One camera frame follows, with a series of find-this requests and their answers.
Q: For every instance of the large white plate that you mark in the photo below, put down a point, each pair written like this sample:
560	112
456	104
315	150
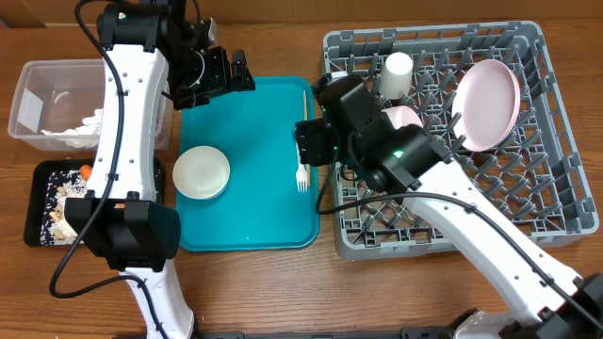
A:
488	101

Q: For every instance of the white paper cup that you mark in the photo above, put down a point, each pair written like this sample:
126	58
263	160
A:
396	76

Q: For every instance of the wooden chopstick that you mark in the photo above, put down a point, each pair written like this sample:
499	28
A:
305	118

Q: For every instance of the black tray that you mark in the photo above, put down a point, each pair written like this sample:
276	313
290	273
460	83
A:
33	220

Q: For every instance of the clear plastic bin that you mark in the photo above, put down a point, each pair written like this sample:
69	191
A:
55	95

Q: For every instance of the teal serving tray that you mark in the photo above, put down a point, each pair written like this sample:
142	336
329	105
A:
260	208

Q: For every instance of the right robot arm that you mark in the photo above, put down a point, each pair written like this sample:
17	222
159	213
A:
408	165

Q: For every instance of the grey dishwasher rack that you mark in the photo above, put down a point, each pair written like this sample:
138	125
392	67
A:
535	176

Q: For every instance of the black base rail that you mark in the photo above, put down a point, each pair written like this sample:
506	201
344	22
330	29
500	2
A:
431	332

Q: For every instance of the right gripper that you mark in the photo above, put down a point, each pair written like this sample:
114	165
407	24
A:
307	134

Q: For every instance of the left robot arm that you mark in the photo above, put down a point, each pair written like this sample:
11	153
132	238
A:
152	56

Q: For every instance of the white bowl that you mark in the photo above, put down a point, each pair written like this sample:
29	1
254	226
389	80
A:
201	173

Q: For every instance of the peanuts and rice leftovers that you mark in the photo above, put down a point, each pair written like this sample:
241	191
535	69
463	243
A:
61	212

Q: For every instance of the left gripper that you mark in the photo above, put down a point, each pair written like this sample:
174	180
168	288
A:
222	80

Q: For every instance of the white plastic fork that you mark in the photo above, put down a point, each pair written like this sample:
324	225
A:
301	173

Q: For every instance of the orange carrot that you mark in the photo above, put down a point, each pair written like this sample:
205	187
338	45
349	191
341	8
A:
85	172

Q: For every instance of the white napkin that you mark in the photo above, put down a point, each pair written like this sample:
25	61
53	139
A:
85	136

